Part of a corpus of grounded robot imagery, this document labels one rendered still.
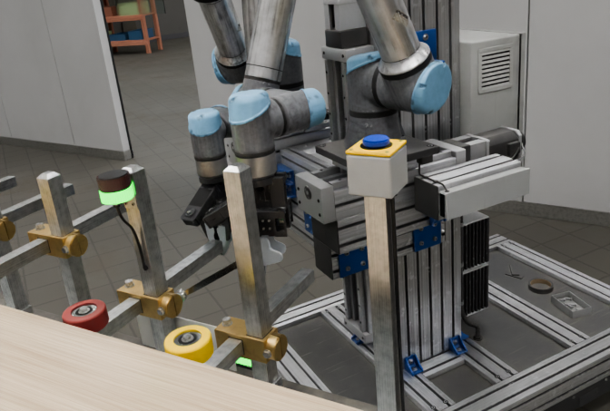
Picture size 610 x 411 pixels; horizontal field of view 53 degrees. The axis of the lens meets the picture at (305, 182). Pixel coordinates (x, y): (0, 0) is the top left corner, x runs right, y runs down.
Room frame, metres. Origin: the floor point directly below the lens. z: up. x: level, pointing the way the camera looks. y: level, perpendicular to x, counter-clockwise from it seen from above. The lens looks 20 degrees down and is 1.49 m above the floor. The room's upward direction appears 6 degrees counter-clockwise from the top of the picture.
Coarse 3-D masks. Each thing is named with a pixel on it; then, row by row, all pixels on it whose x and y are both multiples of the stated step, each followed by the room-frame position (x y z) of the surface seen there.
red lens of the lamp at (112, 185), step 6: (126, 174) 1.07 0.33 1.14; (96, 180) 1.06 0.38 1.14; (102, 180) 1.05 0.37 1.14; (114, 180) 1.04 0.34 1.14; (120, 180) 1.05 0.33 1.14; (126, 180) 1.06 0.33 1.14; (102, 186) 1.05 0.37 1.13; (108, 186) 1.04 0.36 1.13; (114, 186) 1.04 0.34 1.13; (120, 186) 1.05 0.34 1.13; (126, 186) 1.06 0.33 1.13
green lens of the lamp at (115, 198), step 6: (132, 186) 1.08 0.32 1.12; (102, 192) 1.05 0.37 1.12; (114, 192) 1.04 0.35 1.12; (120, 192) 1.05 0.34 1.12; (126, 192) 1.05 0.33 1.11; (132, 192) 1.07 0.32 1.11; (102, 198) 1.05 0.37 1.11; (108, 198) 1.04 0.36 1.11; (114, 198) 1.04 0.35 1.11; (120, 198) 1.04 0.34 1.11; (126, 198) 1.05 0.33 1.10; (132, 198) 1.06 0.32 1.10; (108, 204) 1.04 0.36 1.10
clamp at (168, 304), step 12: (120, 288) 1.14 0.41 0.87; (132, 288) 1.14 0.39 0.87; (168, 288) 1.12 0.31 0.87; (120, 300) 1.13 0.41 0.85; (144, 300) 1.10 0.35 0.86; (156, 300) 1.08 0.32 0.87; (168, 300) 1.08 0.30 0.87; (180, 300) 1.10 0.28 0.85; (144, 312) 1.10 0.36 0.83; (156, 312) 1.08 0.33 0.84; (168, 312) 1.07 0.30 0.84
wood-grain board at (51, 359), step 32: (0, 320) 1.01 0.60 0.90; (32, 320) 0.99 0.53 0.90; (0, 352) 0.90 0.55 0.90; (32, 352) 0.89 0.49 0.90; (64, 352) 0.88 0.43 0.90; (96, 352) 0.87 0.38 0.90; (128, 352) 0.86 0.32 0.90; (160, 352) 0.85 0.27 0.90; (0, 384) 0.81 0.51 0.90; (32, 384) 0.80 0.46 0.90; (64, 384) 0.79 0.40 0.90; (96, 384) 0.79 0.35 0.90; (128, 384) 0.78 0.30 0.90; (160, 384) 0.77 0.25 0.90; (192, 384) 0.76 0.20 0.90; (224, 384) 0.75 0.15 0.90; (256, 384) 0.75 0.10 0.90
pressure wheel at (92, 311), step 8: (80, 304) 1.03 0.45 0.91; (88, 304) 1.03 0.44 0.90; (96, 304) 1.02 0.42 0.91; (104, 304) 1.02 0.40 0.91; (64, 312) 1.00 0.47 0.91; (72, 312) 1.00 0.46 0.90; (80, 312) 1.00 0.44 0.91; (88, 312) 1.00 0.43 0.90; (96, 312) 0.99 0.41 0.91; (104, 312) 1.00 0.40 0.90; (64, 320) 0.98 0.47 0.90; (72, 320) 0.97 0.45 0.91; (80, 320) 0.97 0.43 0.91; (88, 320) 0.97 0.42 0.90; (96, 320) 0.98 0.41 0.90; (104, 320) 0.99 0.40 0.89; (88, 328) 0.97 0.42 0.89; (96, 328) 0.98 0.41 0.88
